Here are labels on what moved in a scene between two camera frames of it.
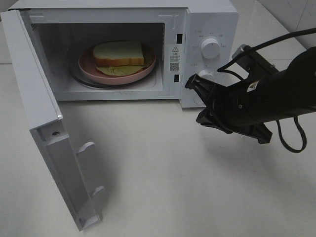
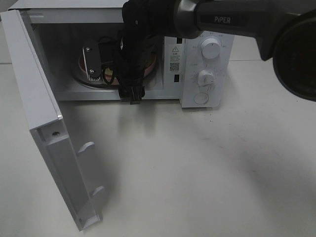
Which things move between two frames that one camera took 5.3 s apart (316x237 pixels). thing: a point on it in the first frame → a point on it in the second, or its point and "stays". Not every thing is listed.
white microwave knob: (210, 48) stays
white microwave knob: (208, 74) stays
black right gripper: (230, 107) → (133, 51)
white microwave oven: (132, 50) stays
